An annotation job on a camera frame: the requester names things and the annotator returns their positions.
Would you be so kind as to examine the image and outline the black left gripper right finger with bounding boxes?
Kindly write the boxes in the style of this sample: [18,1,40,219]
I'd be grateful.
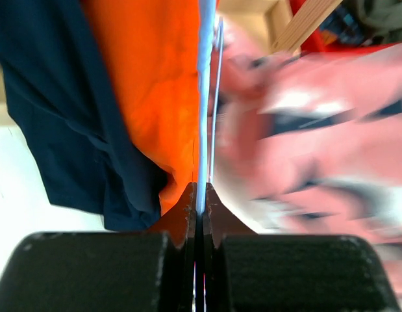
[203,185,401,311]

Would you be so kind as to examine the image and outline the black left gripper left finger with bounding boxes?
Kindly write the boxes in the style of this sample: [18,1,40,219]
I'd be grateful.
[0,183,196,311]

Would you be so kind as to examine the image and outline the pink shark print shorts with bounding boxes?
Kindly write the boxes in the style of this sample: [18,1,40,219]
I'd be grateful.
[211,21,402,299]

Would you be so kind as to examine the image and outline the navy blue shorts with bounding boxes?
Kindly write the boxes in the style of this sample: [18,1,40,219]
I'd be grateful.
[0,1,166,231]

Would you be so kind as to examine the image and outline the blue hanger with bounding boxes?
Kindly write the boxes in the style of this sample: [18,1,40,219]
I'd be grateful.
[194,0,225,312]

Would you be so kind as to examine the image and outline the blue orange patterned shorts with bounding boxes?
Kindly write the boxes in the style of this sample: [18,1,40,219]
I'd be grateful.
[319,1,366,47]

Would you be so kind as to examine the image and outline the olive green shorts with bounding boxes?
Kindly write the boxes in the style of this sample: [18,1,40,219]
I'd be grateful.
[344,0,402,44]

